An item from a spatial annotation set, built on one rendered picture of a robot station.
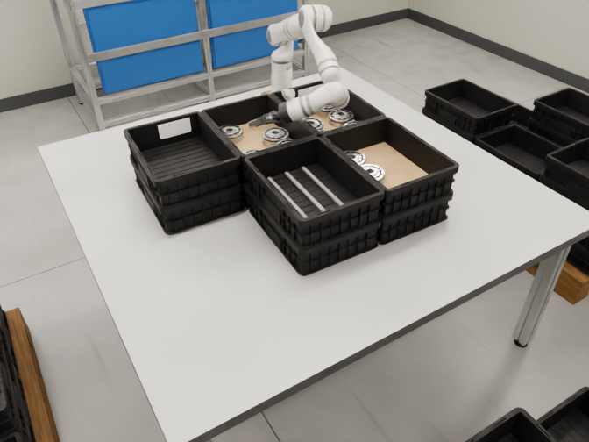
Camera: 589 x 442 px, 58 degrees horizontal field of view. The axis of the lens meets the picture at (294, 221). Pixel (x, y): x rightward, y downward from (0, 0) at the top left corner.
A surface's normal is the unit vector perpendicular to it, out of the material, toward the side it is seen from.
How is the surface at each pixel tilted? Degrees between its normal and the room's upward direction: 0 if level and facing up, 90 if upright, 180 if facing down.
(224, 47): 90
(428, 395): 0
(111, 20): 90
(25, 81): 90
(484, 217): 0
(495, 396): 0
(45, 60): 90
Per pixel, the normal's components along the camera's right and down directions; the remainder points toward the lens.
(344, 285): -0.01, -0.78
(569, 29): -0.86, 0.33
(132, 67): 0.52, 0.53
